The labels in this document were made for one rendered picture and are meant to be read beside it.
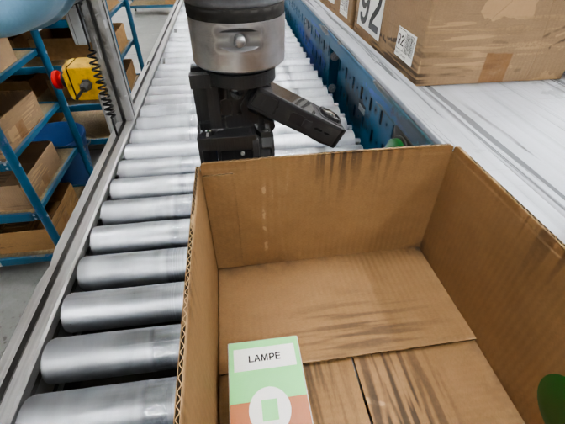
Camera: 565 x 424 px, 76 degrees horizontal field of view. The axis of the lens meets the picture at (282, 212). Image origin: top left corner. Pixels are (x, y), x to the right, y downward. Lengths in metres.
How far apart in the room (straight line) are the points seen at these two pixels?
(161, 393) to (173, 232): 0.25
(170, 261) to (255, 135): 0.23
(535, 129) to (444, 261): 0.25
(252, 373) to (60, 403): 0.20
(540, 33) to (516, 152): 0.30
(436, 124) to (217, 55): 0.33
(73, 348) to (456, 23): 0.71
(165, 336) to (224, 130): 0.24
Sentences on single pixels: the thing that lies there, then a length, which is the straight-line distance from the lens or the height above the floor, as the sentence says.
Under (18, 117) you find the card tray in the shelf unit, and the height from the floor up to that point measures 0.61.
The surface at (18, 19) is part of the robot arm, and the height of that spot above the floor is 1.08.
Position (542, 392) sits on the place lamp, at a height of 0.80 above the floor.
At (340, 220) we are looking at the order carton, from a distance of 0.46.
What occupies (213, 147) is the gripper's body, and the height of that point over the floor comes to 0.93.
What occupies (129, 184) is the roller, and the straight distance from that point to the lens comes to 0.70.
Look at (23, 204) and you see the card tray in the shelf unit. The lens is 1.50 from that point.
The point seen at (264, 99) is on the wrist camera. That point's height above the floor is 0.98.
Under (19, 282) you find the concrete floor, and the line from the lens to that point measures 1.78.
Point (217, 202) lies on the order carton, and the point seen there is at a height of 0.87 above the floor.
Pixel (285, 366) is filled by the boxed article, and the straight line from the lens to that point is 0.37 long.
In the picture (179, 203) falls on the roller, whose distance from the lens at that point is 0.63.
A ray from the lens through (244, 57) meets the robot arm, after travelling 0.35.
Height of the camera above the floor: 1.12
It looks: 40 degrees down
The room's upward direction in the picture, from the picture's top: straight up
